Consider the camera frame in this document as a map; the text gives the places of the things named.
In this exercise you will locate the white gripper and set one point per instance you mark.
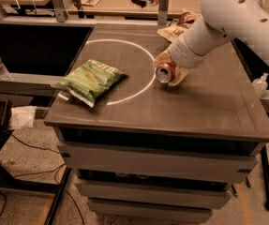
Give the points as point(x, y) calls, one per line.
point(186, 55)

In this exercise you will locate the red coke can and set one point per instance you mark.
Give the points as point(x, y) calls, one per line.
point(165, 72)

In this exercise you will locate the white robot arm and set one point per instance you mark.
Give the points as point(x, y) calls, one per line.
point(220, 22)

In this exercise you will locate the brown and cream chip bag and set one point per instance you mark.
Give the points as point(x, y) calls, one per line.
point(178, 26)

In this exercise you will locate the grey drawer cabinet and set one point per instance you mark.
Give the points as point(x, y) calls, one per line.
point(153, 151)

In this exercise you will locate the green chip bag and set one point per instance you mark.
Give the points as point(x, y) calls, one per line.
point(90, 80)

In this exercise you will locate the clear sanitizer bottle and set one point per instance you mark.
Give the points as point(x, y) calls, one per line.
point(260, 85)

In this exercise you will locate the brown card on desk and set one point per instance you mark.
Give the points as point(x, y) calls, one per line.
point(90, 3)

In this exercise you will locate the white crumpled paper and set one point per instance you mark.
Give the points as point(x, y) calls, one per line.
point(22, 117)

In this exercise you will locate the black stand on left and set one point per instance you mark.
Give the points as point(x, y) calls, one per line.
point(9, 181)

